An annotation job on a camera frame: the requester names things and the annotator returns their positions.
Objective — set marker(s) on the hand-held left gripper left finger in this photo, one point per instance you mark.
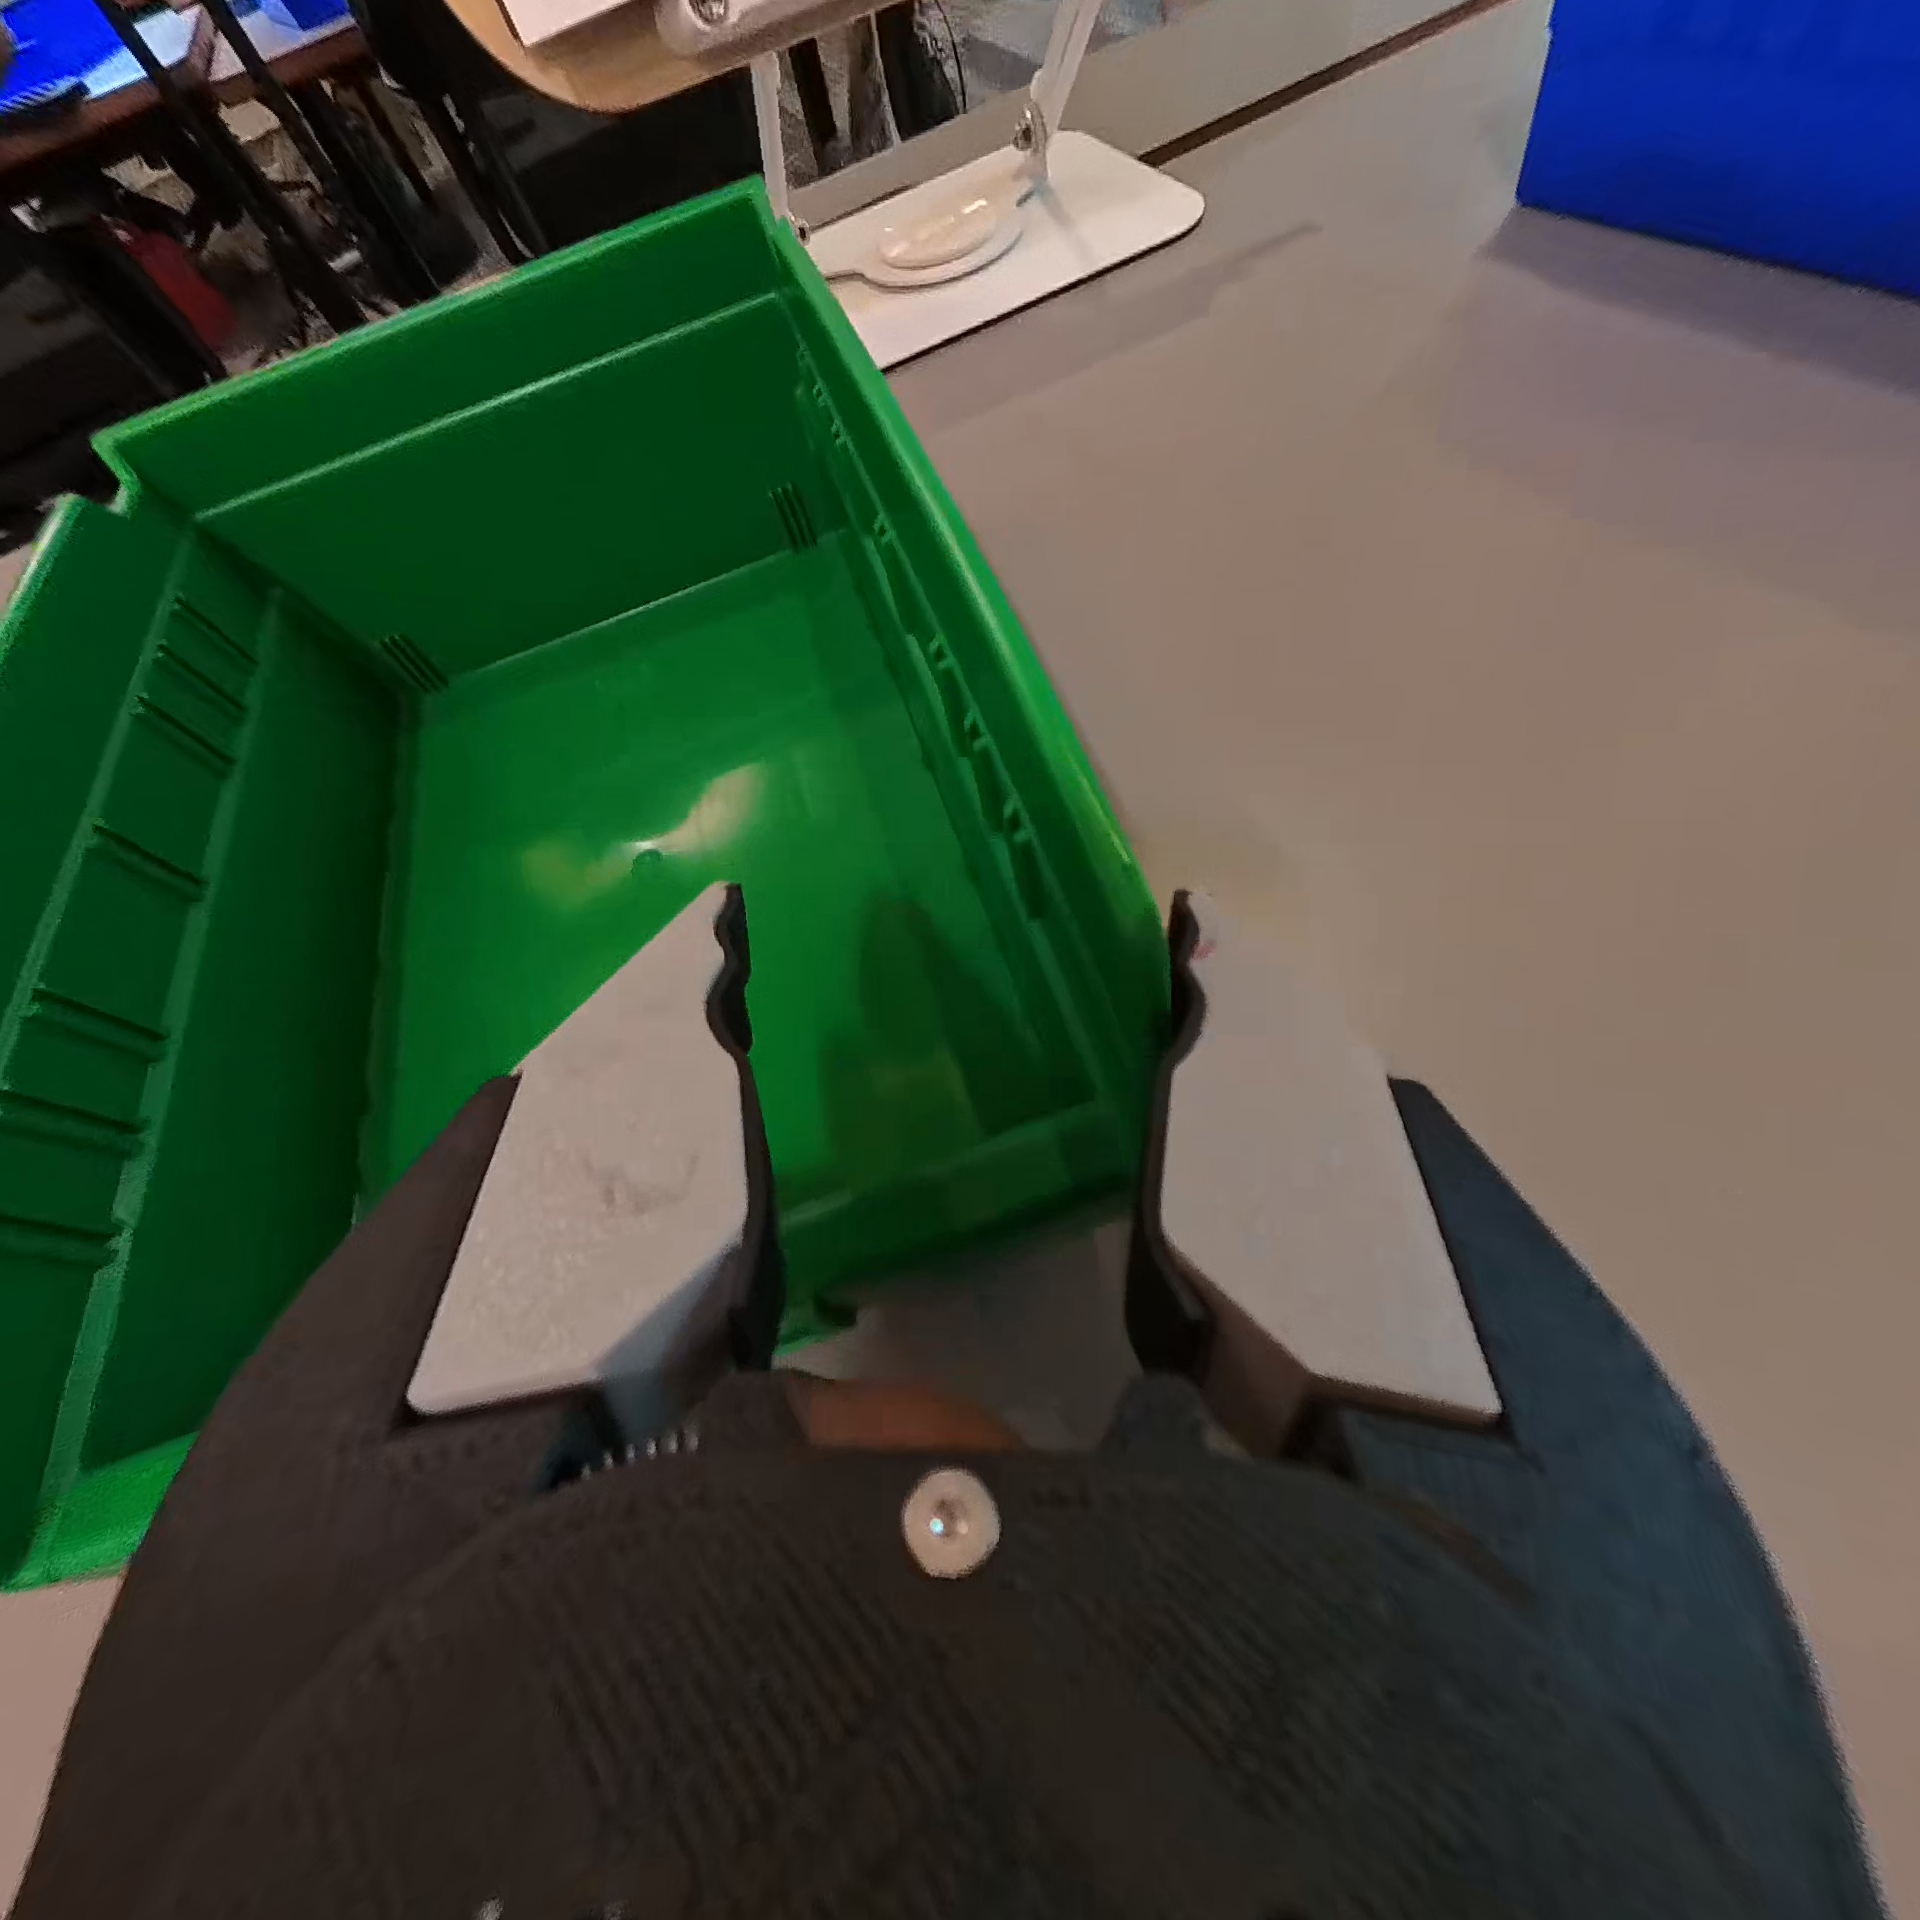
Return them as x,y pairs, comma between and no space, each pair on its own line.
599,1201

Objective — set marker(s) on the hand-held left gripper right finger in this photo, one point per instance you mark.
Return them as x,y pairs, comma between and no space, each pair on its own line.
1320,1214

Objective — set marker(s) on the green plastic bin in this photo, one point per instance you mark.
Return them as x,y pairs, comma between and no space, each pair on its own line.
523,524

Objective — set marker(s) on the blue plastic bin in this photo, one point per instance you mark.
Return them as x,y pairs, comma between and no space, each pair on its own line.
1723,135

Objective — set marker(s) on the instruction sheet on white stand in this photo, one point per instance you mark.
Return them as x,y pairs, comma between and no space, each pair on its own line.
1079,211

